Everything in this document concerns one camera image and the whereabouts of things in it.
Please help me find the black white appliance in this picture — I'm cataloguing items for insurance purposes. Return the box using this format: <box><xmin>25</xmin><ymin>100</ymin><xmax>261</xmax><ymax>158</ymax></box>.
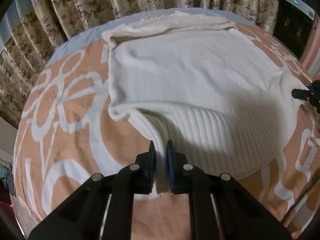
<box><xmin>273</xmin><ymin>0</ymin><xmax>315</xmax><ymax>58</ymax></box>

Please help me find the white knitted sweater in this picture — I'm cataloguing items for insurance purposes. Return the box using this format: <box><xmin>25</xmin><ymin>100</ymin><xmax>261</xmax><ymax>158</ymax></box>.
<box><xmin>103</xmin><ymin>13</ymin><xmax>304</xmax><ymax>179</ymax></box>

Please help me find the light blue sheer curtain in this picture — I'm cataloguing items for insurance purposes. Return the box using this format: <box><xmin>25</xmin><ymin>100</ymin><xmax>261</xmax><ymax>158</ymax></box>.
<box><xmin>1</xmin><ymin>0</ymin><xmax>37</xmax><ymax>47</ymax></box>

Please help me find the floral beige curtain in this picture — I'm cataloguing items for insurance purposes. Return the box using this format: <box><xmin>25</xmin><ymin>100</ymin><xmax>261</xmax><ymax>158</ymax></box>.
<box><xmin>1</xmin><ymin>0</ymin><xmax>279</xmax><ymax>127</ymax></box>

